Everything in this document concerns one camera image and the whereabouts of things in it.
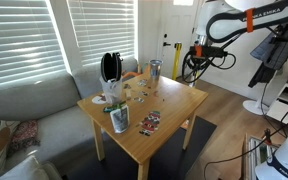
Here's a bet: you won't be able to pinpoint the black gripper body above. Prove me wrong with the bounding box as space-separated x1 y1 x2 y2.
189 45 228 58

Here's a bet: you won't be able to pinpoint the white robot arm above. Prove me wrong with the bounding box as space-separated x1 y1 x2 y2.
194 0 288 57

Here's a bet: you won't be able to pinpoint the silver metal cup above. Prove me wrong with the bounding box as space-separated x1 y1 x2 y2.
150 60 163 79

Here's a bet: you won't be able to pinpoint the dark hanging clothes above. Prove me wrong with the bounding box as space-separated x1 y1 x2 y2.
248 24 288 88

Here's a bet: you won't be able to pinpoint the wooden table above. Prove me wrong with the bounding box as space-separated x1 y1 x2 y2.
78 74 208 180

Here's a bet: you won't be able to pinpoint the orange plush squid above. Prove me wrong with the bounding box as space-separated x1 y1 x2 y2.
122 64 150 78

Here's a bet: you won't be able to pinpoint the colourful sticker sheet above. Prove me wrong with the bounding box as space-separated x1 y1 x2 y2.
139 111 161 136

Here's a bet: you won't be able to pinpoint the black case in pitcher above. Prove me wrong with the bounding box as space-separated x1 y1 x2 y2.
101 52 122 82

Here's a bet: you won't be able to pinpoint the clear plastic pitcher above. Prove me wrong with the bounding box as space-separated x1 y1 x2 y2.
100 78 122 105

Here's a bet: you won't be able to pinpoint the dark blue rug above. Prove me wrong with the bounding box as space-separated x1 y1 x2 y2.
66 117 217 180

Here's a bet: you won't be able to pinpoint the round white sticker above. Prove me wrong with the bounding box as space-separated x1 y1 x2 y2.
92 94 106 104

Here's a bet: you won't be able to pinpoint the grey sofa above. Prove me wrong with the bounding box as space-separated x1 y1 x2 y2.
0 56 140 178

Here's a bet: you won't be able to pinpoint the floral cloth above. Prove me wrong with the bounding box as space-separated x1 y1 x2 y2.
7 120 40 157

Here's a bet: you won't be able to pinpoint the yellow post left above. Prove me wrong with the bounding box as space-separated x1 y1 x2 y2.
172 42 182 80

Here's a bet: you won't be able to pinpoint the black power cable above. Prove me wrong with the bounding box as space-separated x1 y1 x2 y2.
202 103 288 180

